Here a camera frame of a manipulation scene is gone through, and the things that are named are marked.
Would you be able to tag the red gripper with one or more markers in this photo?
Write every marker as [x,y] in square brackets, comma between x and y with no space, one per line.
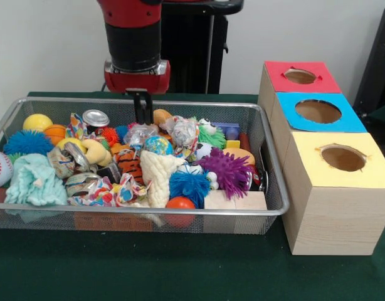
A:
[136,83]

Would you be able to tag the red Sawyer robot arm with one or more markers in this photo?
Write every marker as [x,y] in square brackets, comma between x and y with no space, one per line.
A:
[133,37]

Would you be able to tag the shallow mesh bin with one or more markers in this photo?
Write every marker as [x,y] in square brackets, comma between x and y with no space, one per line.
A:
[54,222]

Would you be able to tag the wooden box with three holes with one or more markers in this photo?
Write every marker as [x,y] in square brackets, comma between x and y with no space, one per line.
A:
[336,219]

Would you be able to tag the globe print ball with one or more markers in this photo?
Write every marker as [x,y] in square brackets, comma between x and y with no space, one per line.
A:
[158,145]

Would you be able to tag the black soda can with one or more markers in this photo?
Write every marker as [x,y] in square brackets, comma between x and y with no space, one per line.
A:
[95,119]

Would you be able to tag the green spiky ball with eyes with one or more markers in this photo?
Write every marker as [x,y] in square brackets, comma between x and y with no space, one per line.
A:
[211,135]

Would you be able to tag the small soccer ball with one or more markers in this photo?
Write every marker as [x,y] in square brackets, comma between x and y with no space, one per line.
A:
[205,151]

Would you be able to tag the blue spiky ball with eyes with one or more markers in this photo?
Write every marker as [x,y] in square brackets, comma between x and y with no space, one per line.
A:
[189,185]

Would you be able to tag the smooth orange ball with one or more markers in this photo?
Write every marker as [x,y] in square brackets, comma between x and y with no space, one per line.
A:
[180,203]

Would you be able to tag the purple spiky ball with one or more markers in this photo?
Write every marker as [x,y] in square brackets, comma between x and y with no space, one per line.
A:
[230,172]

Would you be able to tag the yellow ball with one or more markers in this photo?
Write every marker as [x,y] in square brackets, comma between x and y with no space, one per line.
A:
[37,122]

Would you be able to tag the mint green cloth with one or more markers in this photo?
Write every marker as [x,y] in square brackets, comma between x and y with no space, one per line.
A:
[35,185]

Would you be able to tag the dark green table cloth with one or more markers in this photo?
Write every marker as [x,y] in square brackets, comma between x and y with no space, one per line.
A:
[148,269]

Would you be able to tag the black upright stand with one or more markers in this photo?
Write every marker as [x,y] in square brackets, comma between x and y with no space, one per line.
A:
[377,62]

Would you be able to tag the green covered side table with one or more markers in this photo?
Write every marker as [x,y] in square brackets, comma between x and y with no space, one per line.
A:
[383,114]

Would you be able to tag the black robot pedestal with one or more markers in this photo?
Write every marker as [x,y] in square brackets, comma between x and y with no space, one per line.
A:
[192,62]

